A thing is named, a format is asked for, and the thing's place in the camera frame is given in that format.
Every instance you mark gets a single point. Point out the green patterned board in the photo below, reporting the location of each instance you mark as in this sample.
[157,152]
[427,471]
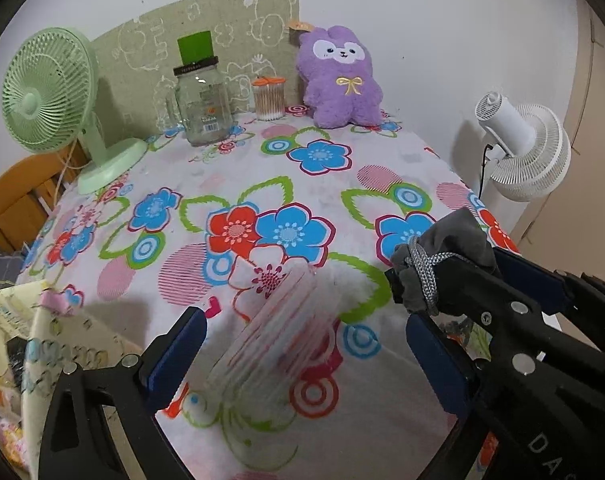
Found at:
[136,60]

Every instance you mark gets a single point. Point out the white standing fan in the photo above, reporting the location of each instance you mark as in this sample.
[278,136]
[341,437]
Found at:
[529,152]

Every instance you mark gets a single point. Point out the clear plastic pouch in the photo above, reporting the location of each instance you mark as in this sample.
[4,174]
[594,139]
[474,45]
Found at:
[278,342]

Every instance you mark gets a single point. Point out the purple plush bunny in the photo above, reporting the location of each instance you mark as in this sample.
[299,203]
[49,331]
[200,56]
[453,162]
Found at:
[337,71]

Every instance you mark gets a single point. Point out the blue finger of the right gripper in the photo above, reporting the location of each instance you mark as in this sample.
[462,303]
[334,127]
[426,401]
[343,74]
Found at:
[543,286]
[463,288]

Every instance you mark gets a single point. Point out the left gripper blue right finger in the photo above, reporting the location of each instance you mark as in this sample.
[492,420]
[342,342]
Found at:
[443,362]

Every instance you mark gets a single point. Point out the cotton swab jar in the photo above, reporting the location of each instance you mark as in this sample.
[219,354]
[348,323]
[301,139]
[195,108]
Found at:
[269,96]

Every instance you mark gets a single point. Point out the floral tablecloth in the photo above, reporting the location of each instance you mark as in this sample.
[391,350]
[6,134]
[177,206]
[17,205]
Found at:
[206,227]

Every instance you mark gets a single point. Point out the yellow cartoon tissue pack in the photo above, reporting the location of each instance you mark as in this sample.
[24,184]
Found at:
[12,439]

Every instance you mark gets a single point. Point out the green desk fan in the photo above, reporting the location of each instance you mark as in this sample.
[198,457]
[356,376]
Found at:
[48,102]

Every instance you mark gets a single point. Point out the beige door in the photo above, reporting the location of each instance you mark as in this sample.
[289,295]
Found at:
[566,229]

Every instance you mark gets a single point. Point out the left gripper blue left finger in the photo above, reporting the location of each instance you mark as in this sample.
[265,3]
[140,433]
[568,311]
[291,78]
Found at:
[167,360]

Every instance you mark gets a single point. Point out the grey drawstring pouch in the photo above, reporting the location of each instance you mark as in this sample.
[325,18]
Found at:
[412,275]

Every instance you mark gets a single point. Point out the wooden bed headboard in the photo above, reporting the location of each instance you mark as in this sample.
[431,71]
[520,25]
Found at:
[27,194]

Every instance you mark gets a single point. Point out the yellow fabric storage box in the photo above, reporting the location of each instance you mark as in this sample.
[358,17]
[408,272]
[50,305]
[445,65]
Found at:
[42,331]

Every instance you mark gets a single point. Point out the glass jar green lid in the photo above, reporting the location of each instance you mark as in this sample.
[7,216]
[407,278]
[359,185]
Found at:
[200,100]

